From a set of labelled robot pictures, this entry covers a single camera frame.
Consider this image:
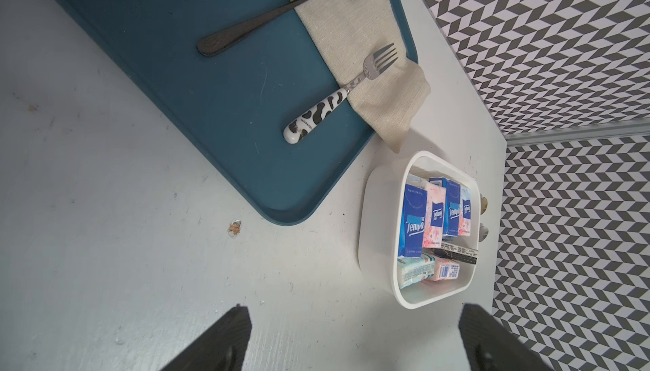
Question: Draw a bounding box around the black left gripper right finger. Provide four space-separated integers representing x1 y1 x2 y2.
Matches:
458 303 552 371

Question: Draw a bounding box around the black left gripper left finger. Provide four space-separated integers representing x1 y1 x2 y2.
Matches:
162 305 252 371

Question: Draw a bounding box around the black tissue pack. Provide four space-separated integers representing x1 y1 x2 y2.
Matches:
433 242 478 265

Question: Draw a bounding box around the teal tissue pack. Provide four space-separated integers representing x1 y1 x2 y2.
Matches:
396 254 436 289

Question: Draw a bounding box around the pink blue tissue pack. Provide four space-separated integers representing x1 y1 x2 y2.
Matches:
458 186 472 237

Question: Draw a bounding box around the white storage box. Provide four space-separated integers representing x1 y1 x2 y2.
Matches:
358 151 480 309

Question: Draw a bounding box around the blue Vinda tissue pack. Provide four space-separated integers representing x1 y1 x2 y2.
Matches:
398 174 428 258

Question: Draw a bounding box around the teal serving tray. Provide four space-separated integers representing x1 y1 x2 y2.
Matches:
24 0 420 226

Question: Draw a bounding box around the pink handled spoon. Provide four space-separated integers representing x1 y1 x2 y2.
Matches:
479 224 489 242

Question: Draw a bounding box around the patterned handle fork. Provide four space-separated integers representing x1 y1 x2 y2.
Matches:
283 43 398 144

